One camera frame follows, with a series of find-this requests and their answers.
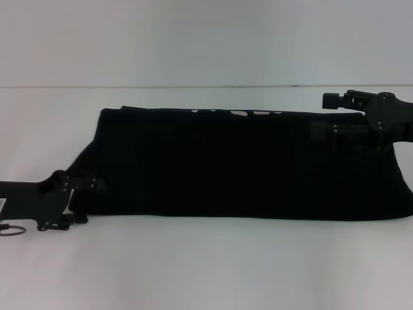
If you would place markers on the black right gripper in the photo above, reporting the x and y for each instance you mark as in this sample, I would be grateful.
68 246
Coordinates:
390 116

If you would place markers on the black shirt with white print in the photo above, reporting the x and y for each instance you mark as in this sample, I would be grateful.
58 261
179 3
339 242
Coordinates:
209 161

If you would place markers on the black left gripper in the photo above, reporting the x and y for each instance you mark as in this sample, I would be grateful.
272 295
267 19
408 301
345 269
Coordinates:
32 201

